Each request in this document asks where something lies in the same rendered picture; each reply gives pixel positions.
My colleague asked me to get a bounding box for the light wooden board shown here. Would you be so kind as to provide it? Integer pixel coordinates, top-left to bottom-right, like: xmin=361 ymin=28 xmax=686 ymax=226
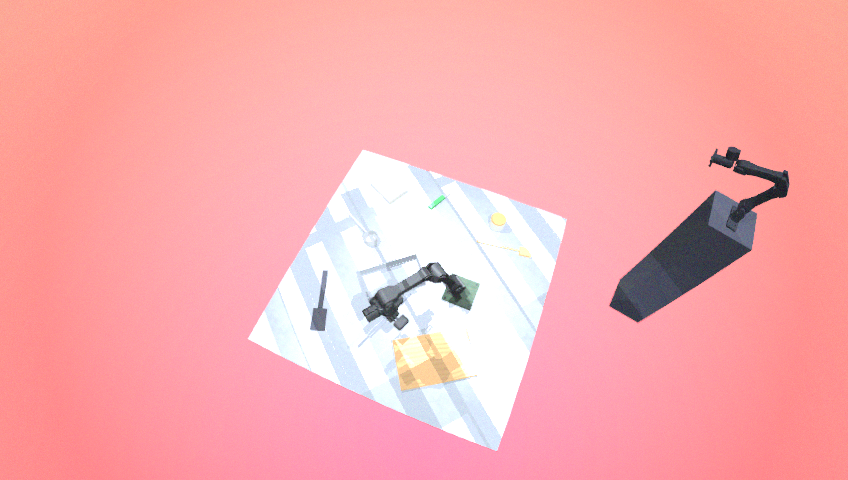
xmin=393 ymin=327 xmax=478 ymax=391

